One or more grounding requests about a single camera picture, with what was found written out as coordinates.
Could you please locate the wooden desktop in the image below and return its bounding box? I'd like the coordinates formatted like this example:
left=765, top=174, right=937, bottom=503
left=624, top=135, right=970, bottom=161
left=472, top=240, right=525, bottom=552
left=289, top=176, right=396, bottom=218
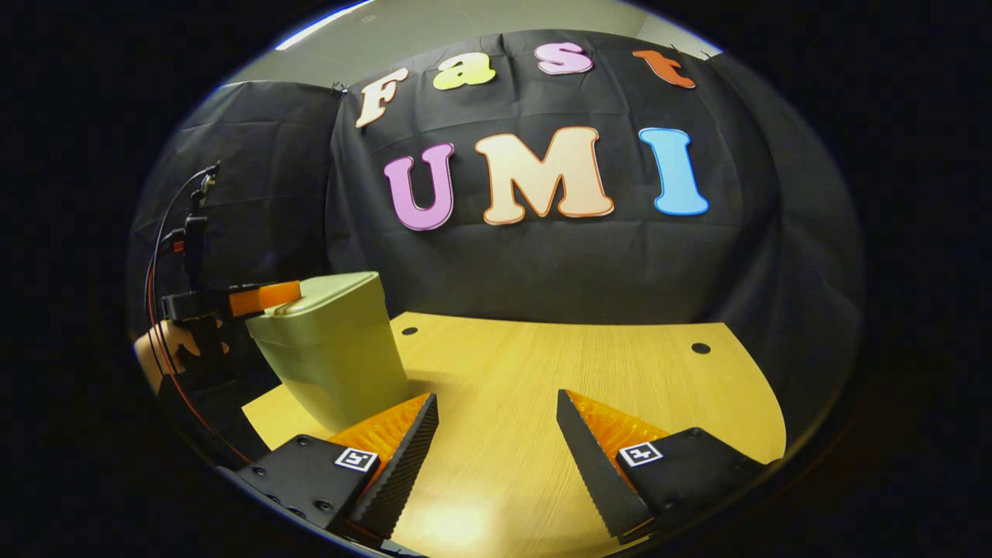
left=242, top=312, right=787, bottom=558

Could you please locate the green desktop garbage bin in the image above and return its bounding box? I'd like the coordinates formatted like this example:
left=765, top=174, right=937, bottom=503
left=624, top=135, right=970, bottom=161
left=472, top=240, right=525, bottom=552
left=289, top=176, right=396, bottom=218
left=246, top=271, right=409, bottom=432

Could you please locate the black backdrop cloth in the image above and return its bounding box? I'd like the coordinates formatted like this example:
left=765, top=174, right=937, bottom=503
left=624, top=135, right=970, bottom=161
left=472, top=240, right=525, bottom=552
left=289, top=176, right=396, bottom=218
left=128, top=29, right=865, bottom=435

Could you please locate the red and black cable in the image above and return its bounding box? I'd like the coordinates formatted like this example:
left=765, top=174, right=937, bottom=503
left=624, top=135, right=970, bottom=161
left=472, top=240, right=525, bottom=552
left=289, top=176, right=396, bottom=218
left=145, top=165, right=253, bottom=466

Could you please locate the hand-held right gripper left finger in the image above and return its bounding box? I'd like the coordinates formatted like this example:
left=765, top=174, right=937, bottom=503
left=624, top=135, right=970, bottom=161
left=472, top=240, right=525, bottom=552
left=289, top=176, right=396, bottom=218
left=232, top=393, right=439, bottom=543

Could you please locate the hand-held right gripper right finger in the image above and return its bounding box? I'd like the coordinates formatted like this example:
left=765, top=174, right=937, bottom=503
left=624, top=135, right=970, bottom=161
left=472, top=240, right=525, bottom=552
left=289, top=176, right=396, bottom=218
left=556, top=389, right=768, bottom=543

